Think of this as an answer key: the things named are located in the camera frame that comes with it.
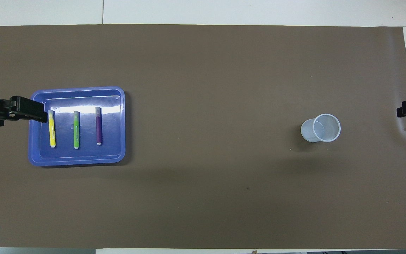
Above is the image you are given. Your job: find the yellow marker pen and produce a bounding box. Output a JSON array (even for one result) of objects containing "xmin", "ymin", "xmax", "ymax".
[{"xmin": 48, "ymin": 110, "xmax": 56, "ymax": 148}]

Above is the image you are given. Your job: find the green marker pen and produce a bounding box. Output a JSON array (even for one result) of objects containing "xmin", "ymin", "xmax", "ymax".
[{"xmin": 73, "ymin": 111, "xmax": 80, "ymax": 149}]

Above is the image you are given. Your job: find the purple marker pen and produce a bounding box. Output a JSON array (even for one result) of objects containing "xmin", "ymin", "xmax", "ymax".
[{"xmin": 96, "ymin": 107, "xmax": 103, "ymax": 145}]

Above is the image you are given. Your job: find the blue plastic tray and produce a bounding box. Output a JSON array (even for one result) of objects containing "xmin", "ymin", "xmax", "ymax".
[{"xmin": 28, "ymin": 86, "xmax": 126, "ymax": 167}]

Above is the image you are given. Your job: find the brown table mat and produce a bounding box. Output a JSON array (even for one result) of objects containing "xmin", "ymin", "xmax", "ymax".
[{"xmin": 0, "ymin": 24, "xmax": 406, "ymax": 249}]

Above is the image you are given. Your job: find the translucent plastic cup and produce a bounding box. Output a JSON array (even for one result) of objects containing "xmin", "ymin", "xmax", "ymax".
[{"xmin": 301, "ymin": 114, "xmax": 341, "ymax": 143}]

